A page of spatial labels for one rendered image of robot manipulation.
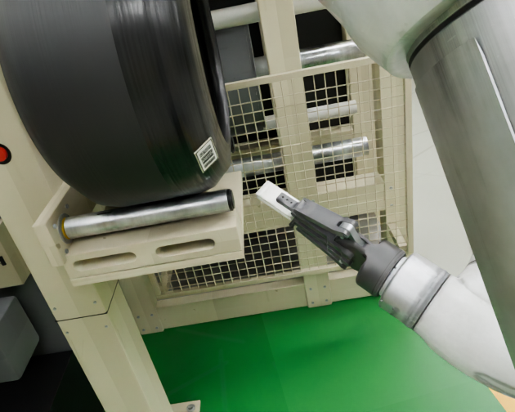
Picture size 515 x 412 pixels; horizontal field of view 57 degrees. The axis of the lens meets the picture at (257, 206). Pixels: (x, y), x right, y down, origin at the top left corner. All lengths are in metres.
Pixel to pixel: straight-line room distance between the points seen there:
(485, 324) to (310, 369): 1.19
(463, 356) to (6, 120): 0.86
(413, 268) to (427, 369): 1.13
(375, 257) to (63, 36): 0.52
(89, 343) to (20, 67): 0.76
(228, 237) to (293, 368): 0.93
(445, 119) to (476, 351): 0.49
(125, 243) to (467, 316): 0.63
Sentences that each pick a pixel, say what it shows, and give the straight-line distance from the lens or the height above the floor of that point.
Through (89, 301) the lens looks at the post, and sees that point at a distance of 1.21.
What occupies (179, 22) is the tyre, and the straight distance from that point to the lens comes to 0.74.
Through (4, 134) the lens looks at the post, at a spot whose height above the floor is 1.10.
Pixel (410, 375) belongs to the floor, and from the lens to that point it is 1.74.
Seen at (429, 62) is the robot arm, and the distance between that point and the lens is 0.17.
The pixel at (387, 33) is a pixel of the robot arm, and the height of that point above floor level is 1.31.
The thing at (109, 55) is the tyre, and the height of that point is 1.23.
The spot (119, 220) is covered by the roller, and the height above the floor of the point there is 0.91.
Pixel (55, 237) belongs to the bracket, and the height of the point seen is 0.91.
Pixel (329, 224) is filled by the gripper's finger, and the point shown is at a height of 0.99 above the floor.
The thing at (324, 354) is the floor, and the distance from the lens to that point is 1.80.
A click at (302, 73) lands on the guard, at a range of 1.33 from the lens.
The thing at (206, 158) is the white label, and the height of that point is 1.03.
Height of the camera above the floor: 1.35
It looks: 30 degrees down
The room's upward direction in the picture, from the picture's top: 12 degrees counter-clockwise
